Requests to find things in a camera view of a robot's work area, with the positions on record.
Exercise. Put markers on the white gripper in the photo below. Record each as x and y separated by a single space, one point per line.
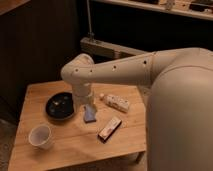
83 94

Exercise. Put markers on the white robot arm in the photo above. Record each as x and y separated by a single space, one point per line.
142 69

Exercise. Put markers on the white plastic bottle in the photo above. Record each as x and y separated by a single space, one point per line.
115 102

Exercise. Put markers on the blue sponge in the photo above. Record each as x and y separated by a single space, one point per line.
89 115

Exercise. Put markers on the black frying pan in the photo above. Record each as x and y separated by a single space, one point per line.
60 106

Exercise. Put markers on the red and white snack box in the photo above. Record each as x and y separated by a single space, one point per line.
109 129

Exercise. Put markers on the grey metal beam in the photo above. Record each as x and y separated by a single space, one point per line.
106 49

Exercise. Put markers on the wooden table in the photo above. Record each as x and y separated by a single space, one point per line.
74 141

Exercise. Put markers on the metal pole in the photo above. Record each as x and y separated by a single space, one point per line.
90 32

